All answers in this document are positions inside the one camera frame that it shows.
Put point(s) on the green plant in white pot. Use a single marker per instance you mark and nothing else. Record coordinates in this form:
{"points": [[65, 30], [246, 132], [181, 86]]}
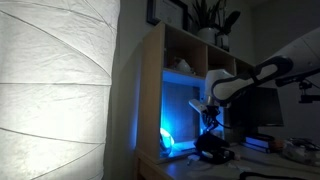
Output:
{"points": [[214, 16]]}

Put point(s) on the black computer monitor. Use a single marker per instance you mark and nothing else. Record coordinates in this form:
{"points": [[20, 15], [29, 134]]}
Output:
{"points": [[258, 107]]}

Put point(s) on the clear plastic bag clutter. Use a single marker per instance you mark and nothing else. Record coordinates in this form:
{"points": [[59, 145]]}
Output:
{"points": [[302, 150]]}

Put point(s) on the black pouch bag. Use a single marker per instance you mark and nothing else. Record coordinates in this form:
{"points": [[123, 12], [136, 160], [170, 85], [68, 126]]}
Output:
{"points": [[213, 149]]}

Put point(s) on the black framed picture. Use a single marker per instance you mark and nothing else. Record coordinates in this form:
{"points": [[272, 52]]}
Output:
{"points": [[172, 12]]}

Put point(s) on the glowing blue orb lamp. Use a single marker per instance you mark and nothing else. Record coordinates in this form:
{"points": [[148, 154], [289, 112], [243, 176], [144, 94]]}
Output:
{"points": [[166, 143]]}

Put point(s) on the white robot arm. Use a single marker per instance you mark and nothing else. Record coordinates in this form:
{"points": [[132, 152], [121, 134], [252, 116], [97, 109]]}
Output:
{"points": [[297, 60]]}

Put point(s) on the white object on shelf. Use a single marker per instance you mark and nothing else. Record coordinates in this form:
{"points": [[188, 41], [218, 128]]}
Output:
{"points": [[182, 66]]}

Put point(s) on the wooden cube shelf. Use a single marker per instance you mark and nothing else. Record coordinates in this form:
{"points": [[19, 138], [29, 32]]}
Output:
{"points": [[165, 92]]}

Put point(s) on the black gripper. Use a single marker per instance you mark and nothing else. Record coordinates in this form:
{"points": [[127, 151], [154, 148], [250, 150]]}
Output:
{"points": [[209, 118]]}

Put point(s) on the black camera on boom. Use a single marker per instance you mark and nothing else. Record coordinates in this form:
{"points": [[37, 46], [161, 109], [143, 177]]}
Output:
{"points": [[295, 78]]}

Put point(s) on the stack of blue books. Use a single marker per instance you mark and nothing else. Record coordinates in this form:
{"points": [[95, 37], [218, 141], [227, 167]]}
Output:
{"points": [[263, 143]]}

